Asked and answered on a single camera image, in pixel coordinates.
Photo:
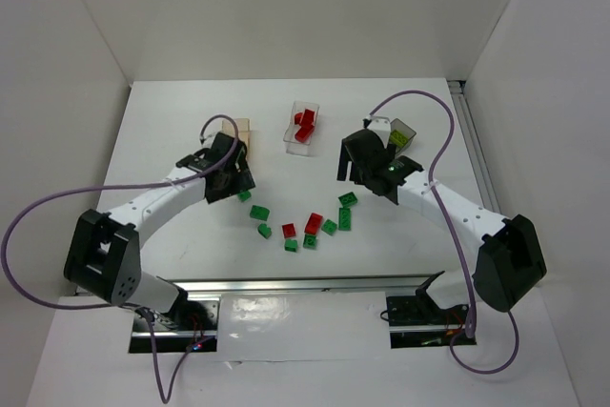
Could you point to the aluminium right rail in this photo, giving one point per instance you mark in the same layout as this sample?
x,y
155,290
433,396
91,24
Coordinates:
x,y
473,146

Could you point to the red curved lego brick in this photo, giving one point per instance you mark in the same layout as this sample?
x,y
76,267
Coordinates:
x,y
307,118

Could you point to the green lego with holes bottom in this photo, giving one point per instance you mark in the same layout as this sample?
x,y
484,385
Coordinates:
x,y
310,241

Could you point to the clear plastic container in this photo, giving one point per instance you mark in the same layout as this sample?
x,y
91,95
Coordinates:
x,y
291,145

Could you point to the red small lego brick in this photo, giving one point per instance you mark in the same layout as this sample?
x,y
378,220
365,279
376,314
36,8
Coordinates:
x,y
288,230

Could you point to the aluminium front rail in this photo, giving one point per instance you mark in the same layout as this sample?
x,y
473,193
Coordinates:
x,y
316,284

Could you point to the dark smoked plastic container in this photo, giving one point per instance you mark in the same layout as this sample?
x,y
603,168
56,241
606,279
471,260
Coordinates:
x,y
397,124

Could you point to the red round lego piece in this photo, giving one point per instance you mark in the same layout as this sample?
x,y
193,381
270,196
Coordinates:
x,y
297,118

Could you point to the green lego with holes right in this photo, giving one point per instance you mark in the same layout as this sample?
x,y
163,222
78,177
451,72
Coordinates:
x,y
348,200

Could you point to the green lego with holes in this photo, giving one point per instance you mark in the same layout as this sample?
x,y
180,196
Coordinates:
x,y
310,241
348,200

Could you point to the red long lego brick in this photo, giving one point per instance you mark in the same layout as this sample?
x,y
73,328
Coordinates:
x,y
304,133

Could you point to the aluminium rail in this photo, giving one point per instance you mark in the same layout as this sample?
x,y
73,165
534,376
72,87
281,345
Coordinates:
x,y
316,284
473,146

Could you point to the green small lego bottom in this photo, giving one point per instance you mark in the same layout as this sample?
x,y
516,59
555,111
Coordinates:
x,y
291,245

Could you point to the yellow-green long lego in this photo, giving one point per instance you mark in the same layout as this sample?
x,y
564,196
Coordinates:
x,y
399,139

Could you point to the green notched lego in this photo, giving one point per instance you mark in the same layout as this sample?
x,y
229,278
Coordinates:
x,y
264,230

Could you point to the green small lego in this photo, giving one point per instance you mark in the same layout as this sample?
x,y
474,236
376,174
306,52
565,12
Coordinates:
x,y
244,196
329,227
291,245

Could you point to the wooden box container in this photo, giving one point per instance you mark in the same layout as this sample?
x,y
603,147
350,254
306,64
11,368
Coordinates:
x,y
244,132

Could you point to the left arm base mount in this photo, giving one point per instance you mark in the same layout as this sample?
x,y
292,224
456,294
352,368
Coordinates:
x,y
195,328

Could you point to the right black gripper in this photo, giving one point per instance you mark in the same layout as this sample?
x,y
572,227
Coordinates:
x,y
351,167

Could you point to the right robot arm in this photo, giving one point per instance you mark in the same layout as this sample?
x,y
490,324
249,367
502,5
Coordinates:
x,y
502,254

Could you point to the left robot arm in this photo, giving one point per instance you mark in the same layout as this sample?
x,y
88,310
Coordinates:
x,y
104,257

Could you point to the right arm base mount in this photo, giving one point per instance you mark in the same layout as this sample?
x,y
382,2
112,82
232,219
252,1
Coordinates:
x,y
416,322

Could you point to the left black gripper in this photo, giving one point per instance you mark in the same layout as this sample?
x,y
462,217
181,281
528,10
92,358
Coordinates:
x,y
233,183

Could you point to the green long lego right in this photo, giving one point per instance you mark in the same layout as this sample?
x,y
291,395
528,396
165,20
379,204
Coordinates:
x,y
344,219

